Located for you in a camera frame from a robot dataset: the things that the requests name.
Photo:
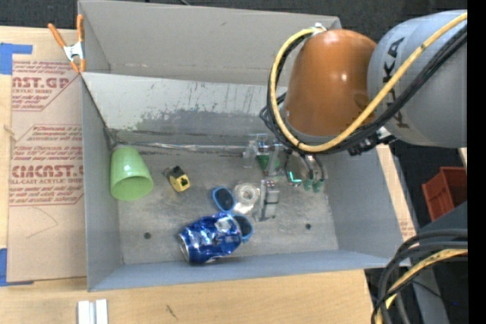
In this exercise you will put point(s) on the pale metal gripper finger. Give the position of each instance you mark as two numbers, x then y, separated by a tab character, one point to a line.
269	201
262	145

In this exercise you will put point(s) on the blue sunglasses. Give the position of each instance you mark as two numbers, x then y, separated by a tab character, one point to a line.
223	200

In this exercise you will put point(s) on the crushed blue drink can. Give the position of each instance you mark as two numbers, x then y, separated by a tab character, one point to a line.
209	239

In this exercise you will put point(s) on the yellow and black tape measure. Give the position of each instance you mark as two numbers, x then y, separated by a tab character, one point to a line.
178	180

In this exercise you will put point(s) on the grey metal bin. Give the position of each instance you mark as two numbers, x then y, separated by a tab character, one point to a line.
171	235

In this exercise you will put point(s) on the light green plastic cup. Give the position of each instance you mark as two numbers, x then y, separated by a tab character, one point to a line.
129	174

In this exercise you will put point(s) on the brown cardboard board, red print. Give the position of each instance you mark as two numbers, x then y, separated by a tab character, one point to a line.
45	224

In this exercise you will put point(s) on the black cylinder on white bracket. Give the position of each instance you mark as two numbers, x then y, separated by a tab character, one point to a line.
362	148

